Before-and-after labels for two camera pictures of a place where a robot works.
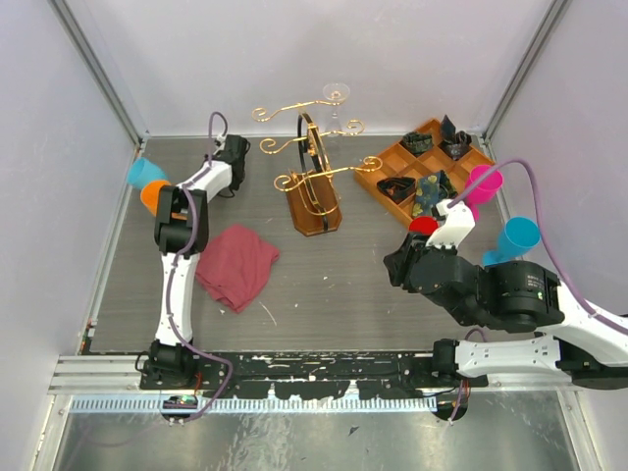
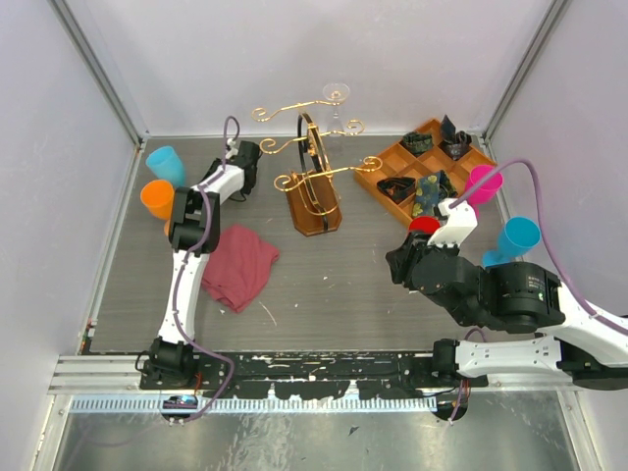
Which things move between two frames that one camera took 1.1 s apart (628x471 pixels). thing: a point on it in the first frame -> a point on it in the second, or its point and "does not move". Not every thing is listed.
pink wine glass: (482, 193) does not move
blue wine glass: (143, 171) -> (166, 164)
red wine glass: (423, 226) does not move
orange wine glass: (149, 194) does not move
